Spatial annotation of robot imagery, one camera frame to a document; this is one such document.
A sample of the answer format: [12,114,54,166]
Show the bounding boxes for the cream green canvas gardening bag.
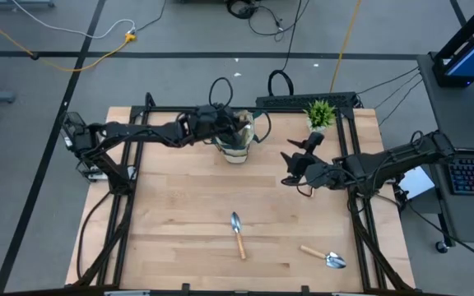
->
[211,109,273,165]

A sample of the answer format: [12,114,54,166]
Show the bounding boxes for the white sheet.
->
[397,166,436,201]

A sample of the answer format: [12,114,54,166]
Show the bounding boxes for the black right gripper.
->
[280,131,347,191]

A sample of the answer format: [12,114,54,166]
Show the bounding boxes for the artificial plant in white pot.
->
[302,99,337,133]

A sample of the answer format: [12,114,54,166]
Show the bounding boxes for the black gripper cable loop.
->
[207,76,235,109]

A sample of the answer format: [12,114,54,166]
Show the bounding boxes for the wide wooden-handled steel trowel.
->
[300,244,348,271]

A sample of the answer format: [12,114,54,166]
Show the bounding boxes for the black looped floor cable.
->
[266,0,304,98]

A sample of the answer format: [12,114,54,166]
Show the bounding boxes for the black cable coil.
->
[225,0,258,20]

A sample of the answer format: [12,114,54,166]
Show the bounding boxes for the white floor cable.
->
[10,0,137,40]

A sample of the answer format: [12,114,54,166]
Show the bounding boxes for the grey computer desk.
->
[416,51,474,244]

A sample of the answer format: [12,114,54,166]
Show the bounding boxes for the hanging yellow power cord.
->
[329,0,364,94]

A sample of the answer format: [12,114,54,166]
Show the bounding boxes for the narrow wooden-handled steel trowel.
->
[230,210,249,261]

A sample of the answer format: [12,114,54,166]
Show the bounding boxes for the yellow floor extension cord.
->
[0,6,137,73]

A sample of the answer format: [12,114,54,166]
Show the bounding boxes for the black aluminium table frame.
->
[72,92,417,295]

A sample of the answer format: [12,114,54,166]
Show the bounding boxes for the silver arm base bracket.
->
[81,164,137,183]

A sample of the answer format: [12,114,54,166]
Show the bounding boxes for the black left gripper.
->
[181,104,249,150]

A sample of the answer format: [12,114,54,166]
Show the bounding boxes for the black power strip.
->
[255,91,358,109]

